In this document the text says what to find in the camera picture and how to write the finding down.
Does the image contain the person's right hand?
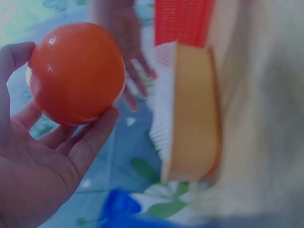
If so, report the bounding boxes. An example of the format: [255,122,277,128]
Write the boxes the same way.
[104,13,159,113]

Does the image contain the red plastic mesh basket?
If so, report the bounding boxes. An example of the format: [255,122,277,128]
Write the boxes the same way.
[153,0,214,66]

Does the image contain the white ribbed object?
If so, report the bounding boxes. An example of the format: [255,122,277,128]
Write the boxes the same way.
[145,66,178,162]

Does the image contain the person's left hand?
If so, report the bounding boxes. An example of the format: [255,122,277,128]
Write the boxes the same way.
[0,41,120,228]

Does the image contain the person's right forearm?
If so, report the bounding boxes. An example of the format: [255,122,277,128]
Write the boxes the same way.
[88,0,143,27]

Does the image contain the blue plastic bag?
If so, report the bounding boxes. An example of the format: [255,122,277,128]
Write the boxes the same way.
[98,187,209,228]

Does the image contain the orange round fruit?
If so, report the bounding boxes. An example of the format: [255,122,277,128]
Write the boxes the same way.
[25,22,126,126]

